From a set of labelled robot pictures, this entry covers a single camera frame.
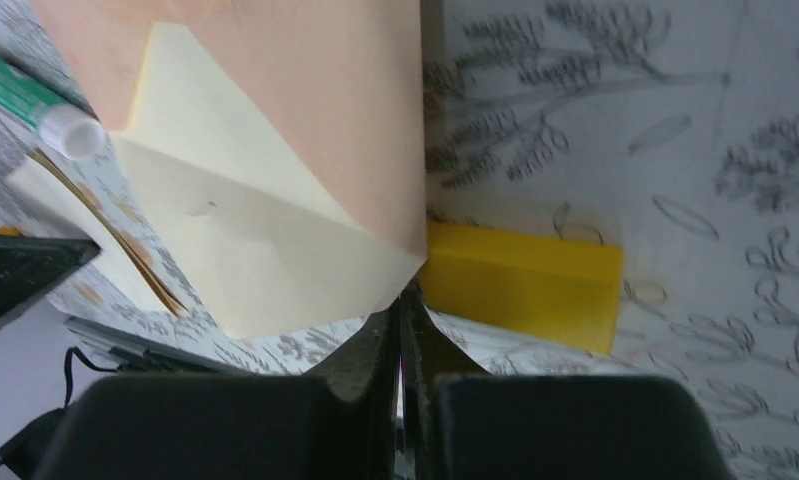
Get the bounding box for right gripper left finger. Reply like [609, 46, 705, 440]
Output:
[35, 305, 399, 479]

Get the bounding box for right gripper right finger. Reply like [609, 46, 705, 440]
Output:
[398, 286, 731, 479]

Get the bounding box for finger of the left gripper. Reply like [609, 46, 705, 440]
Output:
[0, 235, 100, 329]

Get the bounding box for beige lined letter paper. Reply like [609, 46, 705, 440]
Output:
[5, 148, 190, 318]

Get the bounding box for tan paper envelope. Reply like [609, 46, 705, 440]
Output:
[32, 1, 426, 339]

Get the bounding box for orange square toy brick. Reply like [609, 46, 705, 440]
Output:
[0, 226, 23, 237]

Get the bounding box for yellow toy brick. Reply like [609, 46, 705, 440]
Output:
[418, 222, 624, 354]

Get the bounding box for green white glue stick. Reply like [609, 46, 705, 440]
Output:
[0, 57, 107, 161]

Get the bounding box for floral patterned table mat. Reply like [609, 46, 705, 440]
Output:
[0, 1, 799, 479]

